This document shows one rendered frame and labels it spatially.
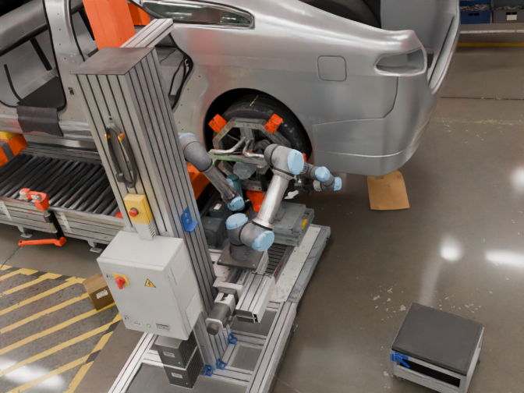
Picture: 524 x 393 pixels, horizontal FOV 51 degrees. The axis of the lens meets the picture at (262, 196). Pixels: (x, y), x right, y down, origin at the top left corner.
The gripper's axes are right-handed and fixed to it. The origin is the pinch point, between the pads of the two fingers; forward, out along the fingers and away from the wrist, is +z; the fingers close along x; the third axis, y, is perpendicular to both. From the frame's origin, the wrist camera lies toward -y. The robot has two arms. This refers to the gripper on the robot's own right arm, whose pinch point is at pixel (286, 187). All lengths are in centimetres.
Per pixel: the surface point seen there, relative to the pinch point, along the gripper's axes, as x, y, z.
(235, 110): -48, 17, 38
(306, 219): -11, -83, 24
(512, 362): 78, -81, -119
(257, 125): -36.8, 14.8, 19.6
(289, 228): 3, -65, 28
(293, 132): -39.3, -1.9, 2.7
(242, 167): -13.7, 3.5, 32.0
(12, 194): -10, -13, 279
